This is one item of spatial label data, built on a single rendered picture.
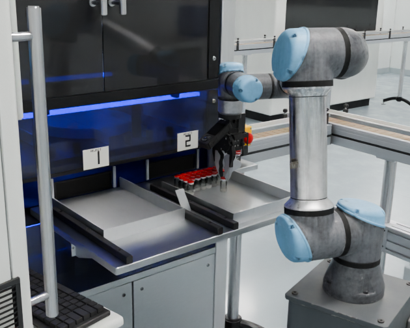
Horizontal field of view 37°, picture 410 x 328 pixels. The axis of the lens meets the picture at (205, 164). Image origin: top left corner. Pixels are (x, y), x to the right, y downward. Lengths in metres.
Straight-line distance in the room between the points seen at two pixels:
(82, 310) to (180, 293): 0.84
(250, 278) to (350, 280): 1.81
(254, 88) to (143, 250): 0.55
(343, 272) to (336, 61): 0.51
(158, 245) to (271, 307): 1.56
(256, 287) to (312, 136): 1.91
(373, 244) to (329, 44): 0.48
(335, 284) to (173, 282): 0.76
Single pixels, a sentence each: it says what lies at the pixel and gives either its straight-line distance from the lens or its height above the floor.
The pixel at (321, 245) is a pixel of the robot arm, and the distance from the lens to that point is 1.42.
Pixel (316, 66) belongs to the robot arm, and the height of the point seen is 1.35.
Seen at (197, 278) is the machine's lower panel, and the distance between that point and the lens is 2.20.
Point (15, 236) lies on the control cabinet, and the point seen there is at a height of 1.08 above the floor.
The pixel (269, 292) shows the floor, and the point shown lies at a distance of 3.18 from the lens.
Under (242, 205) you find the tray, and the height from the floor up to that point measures 0.88.
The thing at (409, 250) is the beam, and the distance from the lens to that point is 2.64.
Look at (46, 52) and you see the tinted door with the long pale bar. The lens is 1.69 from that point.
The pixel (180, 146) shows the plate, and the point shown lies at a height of 1.00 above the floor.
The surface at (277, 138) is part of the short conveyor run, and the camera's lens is 2.44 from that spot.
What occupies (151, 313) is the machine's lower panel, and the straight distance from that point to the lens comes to 2.14.
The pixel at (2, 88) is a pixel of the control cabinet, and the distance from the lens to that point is 1.06.
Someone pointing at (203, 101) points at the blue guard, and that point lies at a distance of 1.99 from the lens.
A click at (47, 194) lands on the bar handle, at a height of 1.14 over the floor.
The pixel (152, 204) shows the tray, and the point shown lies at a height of 0.88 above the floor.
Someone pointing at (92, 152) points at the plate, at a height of 1.04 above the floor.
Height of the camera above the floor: 1.53
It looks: 17 degrees down
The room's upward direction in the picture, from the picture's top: 1 degrees clockwise
